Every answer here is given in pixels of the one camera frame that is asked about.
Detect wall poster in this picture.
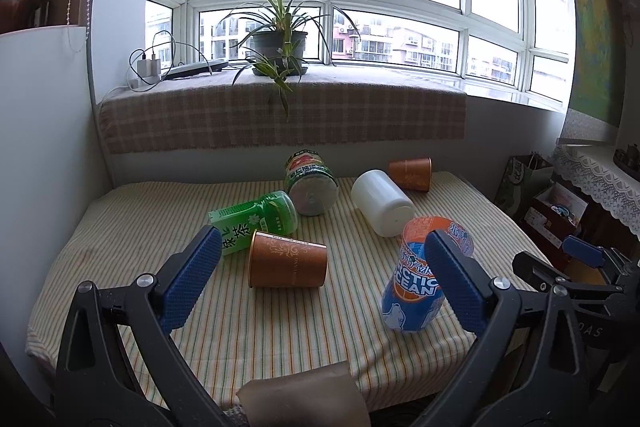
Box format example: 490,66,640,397
552,0,623,146

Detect green tea bottle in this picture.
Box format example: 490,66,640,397
207,190,299,257

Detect striped tablecloth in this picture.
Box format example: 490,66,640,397
25,171,557,414

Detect green paper bag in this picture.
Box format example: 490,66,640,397
494,153,554,219

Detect blue and orange can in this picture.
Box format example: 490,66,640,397
381,216,476,333

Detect white plastic cup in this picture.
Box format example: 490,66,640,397
350,170,416,237

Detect plaid cloth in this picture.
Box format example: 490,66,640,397
97,65,468,156

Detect green can with red label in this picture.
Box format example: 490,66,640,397
284,149,339,217

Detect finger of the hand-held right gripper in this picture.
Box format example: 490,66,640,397
512,251,621,309
561,236,626,271

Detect white charger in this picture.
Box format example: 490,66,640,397
137,58,162,84

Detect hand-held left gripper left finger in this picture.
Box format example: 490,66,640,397
51,225,236,427

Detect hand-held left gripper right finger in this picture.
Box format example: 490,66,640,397
423,229,607,427

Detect brown paper cup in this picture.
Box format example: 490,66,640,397
389,157,432,193
247,230,329,290

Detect potted spider plant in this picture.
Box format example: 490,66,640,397
216,0,362,124

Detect brown cardboard piece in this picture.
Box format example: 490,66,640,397
235,361,373,427

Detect white lace cloth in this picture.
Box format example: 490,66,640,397
550,141,640,234

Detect black flat device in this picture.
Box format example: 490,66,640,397
164,59,229,82

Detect red cardboard box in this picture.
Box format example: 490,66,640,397
517,183,592,270

